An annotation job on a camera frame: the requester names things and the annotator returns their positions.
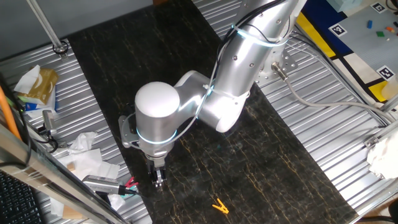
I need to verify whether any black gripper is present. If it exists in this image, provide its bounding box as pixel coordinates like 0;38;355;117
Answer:
146;157;168;189

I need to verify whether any golden yellow tissue box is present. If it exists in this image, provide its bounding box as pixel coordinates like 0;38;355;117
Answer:
26;67;60;106

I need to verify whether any orange tube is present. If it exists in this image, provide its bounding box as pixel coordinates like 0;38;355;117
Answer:
0;85;22;141

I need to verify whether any black gold-veined marble mat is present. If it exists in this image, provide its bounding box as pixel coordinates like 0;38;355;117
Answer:
67;0;360;224

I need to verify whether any red clothespin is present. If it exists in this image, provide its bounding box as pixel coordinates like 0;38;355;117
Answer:
124;176;140;189

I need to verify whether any black white fiducial tag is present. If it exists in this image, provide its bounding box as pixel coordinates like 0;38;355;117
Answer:
328;22;348;37
375;64;396;82
370;1;387;14

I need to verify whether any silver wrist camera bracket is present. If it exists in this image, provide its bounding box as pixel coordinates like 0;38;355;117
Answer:
118;114;140;149

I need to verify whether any metal pole with foot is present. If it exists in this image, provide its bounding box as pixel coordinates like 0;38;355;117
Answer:
26;0;70;60

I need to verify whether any aluminium profile with bracket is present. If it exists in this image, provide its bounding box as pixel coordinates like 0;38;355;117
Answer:
363;119;398;149

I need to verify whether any grey board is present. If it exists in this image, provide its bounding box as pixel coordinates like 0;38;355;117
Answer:
334;2;398;85

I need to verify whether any white cloth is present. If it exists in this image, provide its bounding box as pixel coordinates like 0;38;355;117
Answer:
366;129;398;180

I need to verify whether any blue yellow white patterned mat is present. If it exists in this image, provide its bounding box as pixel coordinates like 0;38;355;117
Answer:
294;0;398;104

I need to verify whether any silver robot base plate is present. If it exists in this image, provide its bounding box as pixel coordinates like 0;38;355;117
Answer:
254;46;299;88

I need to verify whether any crumpled white paper pile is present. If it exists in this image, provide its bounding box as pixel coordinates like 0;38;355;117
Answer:
0;123;130;224

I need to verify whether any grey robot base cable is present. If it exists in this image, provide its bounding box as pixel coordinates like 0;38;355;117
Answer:
271;61;397;124

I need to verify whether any teal clothespin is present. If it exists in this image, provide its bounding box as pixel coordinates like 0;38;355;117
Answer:
121;185;139;198

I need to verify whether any white tissue in box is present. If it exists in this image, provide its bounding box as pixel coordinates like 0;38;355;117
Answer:
14;64;42;95

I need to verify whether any crumpled white tissue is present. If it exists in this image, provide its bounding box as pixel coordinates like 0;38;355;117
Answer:
67;131;99;156

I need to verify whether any orange clothespin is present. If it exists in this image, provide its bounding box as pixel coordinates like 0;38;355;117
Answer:
211;198;230;215

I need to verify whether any black keyboard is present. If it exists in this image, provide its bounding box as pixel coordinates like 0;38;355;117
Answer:
0;170;44;224

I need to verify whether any light blue box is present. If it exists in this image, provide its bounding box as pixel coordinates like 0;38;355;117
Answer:
326;0;374;13

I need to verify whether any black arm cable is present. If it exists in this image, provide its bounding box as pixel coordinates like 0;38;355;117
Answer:
216;0;285;60

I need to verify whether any blue white tissue pack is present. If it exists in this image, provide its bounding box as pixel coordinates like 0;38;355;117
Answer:
18;86;59;119

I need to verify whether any ribbed silver camera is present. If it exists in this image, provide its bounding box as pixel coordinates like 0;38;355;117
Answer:
81;174;126;196

